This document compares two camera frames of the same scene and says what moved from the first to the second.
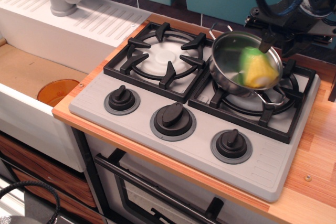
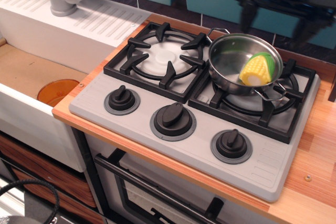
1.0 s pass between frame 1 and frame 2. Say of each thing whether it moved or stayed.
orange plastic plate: stayed
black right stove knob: stayed
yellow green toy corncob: moved
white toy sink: stayed
